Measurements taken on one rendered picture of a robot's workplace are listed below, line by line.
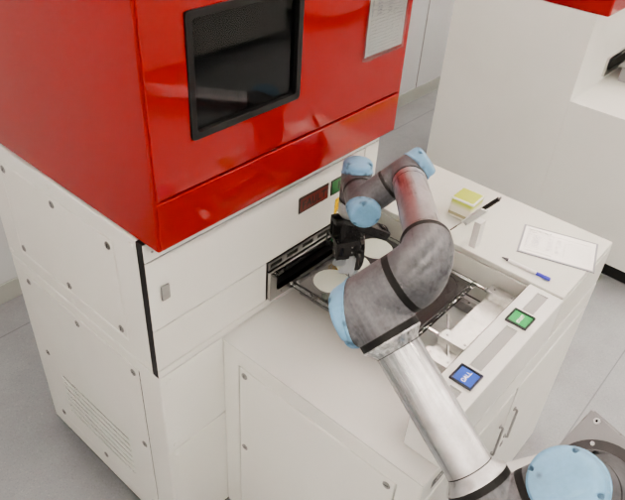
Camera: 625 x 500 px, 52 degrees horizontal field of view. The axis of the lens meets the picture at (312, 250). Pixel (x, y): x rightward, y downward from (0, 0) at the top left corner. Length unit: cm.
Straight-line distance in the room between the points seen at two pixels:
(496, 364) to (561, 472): 46
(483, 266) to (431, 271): 75
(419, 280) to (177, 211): 50
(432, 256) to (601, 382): 201
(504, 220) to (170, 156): 112
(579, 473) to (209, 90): 90
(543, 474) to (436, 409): 19
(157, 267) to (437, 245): 60
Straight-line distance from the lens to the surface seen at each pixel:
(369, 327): 111
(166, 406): 170
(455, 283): 182
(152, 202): 124
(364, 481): 160
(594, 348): 318
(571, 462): 113
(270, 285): 171
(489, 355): 155
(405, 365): 112
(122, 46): 114
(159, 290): 144
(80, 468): 251
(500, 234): 193
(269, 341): 168
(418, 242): 112
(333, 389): 158
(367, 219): 146
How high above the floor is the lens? 202
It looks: 37 degrees down
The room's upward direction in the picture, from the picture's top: 4 degrees clockwise
